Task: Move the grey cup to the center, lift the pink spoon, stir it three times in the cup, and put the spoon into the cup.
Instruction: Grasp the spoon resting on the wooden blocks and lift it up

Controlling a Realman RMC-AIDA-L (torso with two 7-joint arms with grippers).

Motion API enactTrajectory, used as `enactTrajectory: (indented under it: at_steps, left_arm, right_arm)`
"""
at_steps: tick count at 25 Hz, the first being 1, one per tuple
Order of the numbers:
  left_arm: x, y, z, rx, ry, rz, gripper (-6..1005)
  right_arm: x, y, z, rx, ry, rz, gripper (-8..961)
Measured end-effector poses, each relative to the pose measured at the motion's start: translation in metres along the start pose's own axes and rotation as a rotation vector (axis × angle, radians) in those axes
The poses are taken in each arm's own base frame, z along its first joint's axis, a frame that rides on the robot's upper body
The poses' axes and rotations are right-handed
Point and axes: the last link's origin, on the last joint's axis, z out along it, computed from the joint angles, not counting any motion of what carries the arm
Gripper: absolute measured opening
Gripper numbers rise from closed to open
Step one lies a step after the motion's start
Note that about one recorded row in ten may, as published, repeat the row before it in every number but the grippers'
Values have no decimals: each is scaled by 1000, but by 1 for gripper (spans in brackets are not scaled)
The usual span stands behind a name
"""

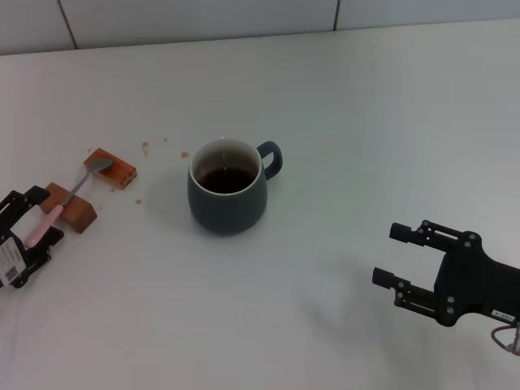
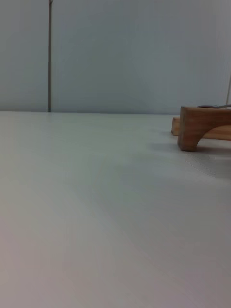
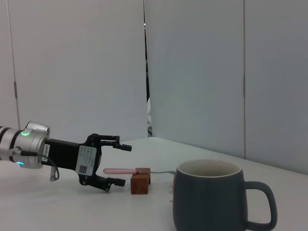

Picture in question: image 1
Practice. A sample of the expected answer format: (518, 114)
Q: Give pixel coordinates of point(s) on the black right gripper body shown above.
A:
(467, 276)

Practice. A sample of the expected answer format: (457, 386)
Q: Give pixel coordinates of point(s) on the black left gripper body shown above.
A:
(10, 264)

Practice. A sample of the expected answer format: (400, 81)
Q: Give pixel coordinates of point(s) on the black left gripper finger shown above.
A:
(38, 194)
(53, 236)

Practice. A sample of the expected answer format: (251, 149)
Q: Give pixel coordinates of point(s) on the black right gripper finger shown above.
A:
(410, 294)
(406, 233)

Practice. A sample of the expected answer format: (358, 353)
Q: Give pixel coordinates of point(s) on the dark grey ceramic mug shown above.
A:
(227, 211)

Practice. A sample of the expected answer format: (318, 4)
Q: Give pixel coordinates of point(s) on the dark brown wooden rest block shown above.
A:
(79, 217)

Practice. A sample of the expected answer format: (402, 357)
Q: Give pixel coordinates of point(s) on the orange wooden rest block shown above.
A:
(120, 172)

